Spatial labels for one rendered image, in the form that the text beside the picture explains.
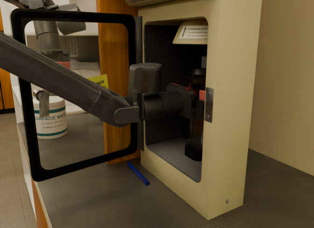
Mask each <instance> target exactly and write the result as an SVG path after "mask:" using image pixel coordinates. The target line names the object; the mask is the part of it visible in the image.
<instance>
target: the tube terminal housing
mask: <svg viewBox="0 0 314 228"><path fill-rule="evenodd" d="M261 6H262V0H171V1H166V2H161V3H156V4H151V5H146V6H142V7H138V16H142V19H143V30H144V25H173V26H180V25H181V22H182V21H183V20H192V19H207V22H208V40H207V69H206V87H209V88H213V89H214V100H213V117H212V123H210V122H207V121H205V119H204V129H203V149H202V169H201V181H200V182H199V183H196V182H195V181H193V180H192V179H190V178H189V177H188V176H186V175H185V174H183V173H182V172H180V171H179V170H177V169H176V168H175V167H173V166H172V165H170V164H169V163H167V162H166V161H165V160H163V159H162V158H160V157H159V156H157V155H156V154H155V153H153V152H152V151H150V150H149V149H147V147H146V144H145V121H143V123H144V152H143V151H142V150H141V165H142V166H143V167H144V168H145V169H147V170H148V171H149V172H150V173H152V174H153V175H154V176H155V177H156V178H158V179H159V180H160V181H161V182H163V183H164V184H165V185H166V186H167V187H169V188H170V189H171V190H172V191H173V192H175V193H176V194H177V195H178V196H179V197H180V198H182V199H183V200H184V201H185V202H186V203H188V204H189V205H190V206H191V207H193V208H194V209H195V210H196V211H197V212H199V213H200V214H201V215H202V216H203V217H205V218H206V219H207V220H210V219H212V218H214V217H217V216H219V215H221V214H224V213H226V212H228V211H230V210H233V209H235V208H237V207H240V206H242V205H243V196H244V186H245V176H246V166H247V156H248V146H249V135H250V121H251V111H252V102H253V91H254V81H255V71H256V61H257V47H258V37H259V27H260V16H261ZM143 63H144V34H143ZM205 93H206V89H205ZM205 102H206V99H205ZM204 113H205V109H204Z"/></svg>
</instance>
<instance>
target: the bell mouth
mask: <svg viewBox="0 0 314 228"><path fill-rule="evenodd" d="M207 40H208V22H207V19H192V20H183V21H182V22H181V25H180V27H179V29H178V31H177V33H176V35H175V38H174V40H173V42H172V43H173V44H207Z"/></svg>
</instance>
